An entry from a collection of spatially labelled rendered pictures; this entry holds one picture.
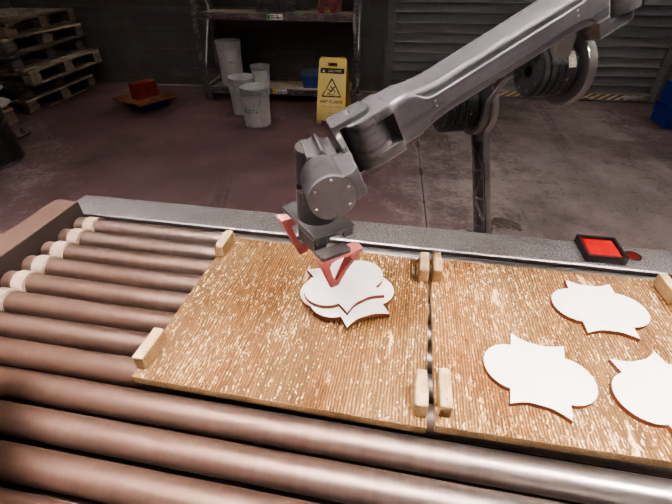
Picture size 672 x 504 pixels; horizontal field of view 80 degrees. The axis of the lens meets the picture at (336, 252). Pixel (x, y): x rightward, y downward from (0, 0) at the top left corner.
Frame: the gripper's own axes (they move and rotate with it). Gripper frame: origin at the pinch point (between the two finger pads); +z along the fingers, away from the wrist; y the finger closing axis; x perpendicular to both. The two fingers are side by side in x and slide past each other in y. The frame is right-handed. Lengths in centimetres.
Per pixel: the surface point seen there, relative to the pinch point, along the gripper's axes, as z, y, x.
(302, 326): 8.3, -3.4, 4.9
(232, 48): 49, 438, -144
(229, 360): 8.5, -3.5, 17.1
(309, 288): 5.8, 1.4, 0.9
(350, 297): 5.6, -4.1, -3.7
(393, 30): 30, 355, -306
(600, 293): 6.6, -24.8, -41.5
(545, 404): 6.9, -32.8, -14.9
